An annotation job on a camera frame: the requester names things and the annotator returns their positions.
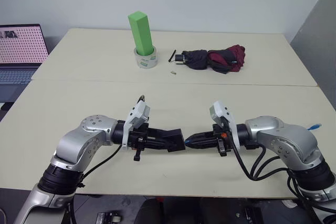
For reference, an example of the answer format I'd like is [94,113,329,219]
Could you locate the dark rounded shape under table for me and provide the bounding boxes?
[135,196,171,224]

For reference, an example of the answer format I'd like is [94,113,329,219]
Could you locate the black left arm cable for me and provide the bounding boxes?
[77,144,124,188]

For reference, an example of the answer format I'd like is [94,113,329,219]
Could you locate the clear packing tape roll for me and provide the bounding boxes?
[133,46,158,70]

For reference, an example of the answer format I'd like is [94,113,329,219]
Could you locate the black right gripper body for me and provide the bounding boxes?
[212,123,234,158]

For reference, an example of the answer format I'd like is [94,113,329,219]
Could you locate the open grey laptop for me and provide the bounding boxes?
[0,24,50,103]

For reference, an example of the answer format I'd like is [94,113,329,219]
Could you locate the black and maroon folded umbrella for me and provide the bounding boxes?
[174,45,246,75]

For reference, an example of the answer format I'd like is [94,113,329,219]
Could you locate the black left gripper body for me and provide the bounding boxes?
[128,123,152,162]

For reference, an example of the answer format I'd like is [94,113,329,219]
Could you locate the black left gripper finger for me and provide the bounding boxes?
[148,127,172,138]
[146,140,170,153]

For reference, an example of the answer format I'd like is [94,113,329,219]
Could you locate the grey partition panel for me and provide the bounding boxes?
[289,0,336,121]

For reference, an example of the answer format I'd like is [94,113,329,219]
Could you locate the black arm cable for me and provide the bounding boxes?
[77,144,124,188]
[232,144,336,224]

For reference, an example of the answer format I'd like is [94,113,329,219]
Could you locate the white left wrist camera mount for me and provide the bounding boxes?
[121,94,152,152]

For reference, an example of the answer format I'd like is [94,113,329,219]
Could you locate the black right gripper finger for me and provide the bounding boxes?
[187,132,215,141]
[186,140,219,151]

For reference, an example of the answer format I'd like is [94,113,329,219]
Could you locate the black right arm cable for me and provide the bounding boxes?
[232,144,336,224]

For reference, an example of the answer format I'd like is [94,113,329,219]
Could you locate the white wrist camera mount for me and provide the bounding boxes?
[208,100,241,149]
[121,94,152,152]

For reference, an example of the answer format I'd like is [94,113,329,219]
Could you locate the green foam block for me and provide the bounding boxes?
[128,10,154,56]

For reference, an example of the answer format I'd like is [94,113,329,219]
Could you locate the black device under table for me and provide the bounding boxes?
[96,211,123,224]

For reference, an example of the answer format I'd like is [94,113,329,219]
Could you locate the small black box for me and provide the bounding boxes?
[161,128,185,153]

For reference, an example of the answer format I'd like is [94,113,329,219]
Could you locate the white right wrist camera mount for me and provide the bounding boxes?
[208,100,241,149]

